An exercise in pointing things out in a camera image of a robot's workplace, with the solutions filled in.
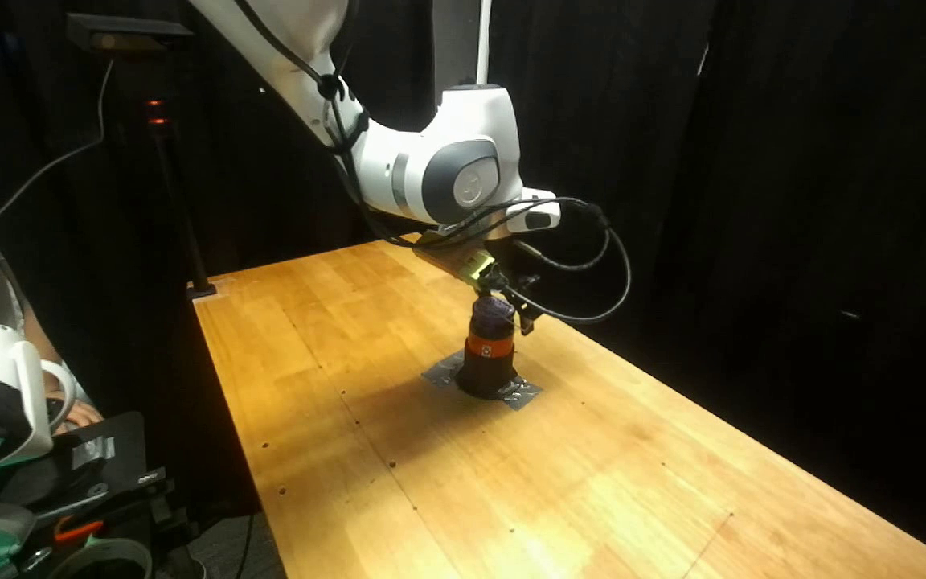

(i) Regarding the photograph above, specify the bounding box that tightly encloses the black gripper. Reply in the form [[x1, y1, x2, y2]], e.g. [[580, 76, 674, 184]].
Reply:
[[416, 225, 544, 339]]

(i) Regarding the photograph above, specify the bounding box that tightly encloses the orange rubber band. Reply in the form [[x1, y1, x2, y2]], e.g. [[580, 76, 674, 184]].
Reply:
[[463, 336, 517, 365]]

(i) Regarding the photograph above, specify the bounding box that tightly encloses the dark upside-down cup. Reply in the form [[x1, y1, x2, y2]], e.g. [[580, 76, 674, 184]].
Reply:
[[455, 294, 521, 402]]

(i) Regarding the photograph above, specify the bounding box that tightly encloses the white vertical pole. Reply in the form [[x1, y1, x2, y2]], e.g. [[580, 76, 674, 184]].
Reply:
[[471, 0, 494, 93]]

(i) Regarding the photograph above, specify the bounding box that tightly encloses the black curtain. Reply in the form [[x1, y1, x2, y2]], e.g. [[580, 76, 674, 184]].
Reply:
[[481, 0, 926, 524], [176, 0, 438, 276]]

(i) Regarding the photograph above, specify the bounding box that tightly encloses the black bag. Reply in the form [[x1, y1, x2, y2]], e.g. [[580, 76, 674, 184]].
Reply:
[[186, 510, 287, 579]]

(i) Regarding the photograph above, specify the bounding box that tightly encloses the black box with grey tape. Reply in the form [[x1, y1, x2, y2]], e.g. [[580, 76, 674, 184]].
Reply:
[[48, 412, 154, 518]]

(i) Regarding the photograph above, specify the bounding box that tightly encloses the green masking tape roll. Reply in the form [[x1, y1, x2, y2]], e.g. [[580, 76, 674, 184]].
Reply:
[[48, 535, 157, 579]]

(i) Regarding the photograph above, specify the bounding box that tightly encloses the grey square base plate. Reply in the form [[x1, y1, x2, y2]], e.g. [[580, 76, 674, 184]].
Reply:
[[426, 350, 544, 414]]

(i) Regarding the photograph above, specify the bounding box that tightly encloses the black camera tripod stand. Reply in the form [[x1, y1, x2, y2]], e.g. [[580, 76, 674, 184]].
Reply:
[[139, 93, 218, 301]]

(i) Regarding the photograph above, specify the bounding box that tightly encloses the thin grey cable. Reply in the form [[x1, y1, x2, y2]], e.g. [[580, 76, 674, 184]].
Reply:
[[0, 57, 120, 268]]

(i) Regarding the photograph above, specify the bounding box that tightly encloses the orange handled black clamp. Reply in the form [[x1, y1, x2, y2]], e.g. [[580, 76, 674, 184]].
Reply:
[[16, 476, 173, 565]]

